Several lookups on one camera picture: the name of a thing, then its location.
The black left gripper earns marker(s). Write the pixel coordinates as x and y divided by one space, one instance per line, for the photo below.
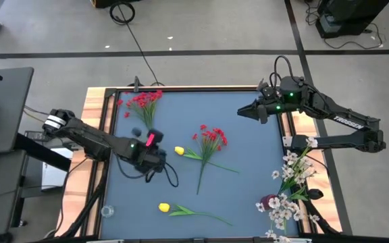
149 157

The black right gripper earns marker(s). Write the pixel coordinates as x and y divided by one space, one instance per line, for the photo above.
272 101

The dark artificial tulip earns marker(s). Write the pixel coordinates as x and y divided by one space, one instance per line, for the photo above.
136 131
315 194

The yellow artificial tulip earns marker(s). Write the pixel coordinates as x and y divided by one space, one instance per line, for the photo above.
163 207
179 150

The red artificial flower bunch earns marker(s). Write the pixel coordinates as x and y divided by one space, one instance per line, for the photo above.
144 99
209 141

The white artificial flower bunch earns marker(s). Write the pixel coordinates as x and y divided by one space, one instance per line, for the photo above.
280 212
290 168

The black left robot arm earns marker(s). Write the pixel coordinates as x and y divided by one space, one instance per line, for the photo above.
90 140

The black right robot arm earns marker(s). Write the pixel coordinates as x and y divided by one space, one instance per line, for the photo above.
350 123

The clear glass vase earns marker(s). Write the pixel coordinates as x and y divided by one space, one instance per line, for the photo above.
107 211

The red vase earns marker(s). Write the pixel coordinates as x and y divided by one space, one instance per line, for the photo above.
266 201

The blue grey table mat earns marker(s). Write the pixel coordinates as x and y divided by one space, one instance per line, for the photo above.
235 189

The white paper box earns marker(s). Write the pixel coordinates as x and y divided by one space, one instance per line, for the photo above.
54 175

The black power adapter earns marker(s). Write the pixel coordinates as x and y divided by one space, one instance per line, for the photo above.
34 135

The black equipment stand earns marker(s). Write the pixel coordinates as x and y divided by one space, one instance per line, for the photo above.
350 13

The black desk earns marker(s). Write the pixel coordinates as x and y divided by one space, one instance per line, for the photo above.
8 101

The dark grey low desk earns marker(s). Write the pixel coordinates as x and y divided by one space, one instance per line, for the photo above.
2 202

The black clamp post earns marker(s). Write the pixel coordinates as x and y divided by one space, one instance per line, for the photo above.
136 84
261 83

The black table frame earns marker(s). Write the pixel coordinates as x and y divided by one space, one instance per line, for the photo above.
110 92

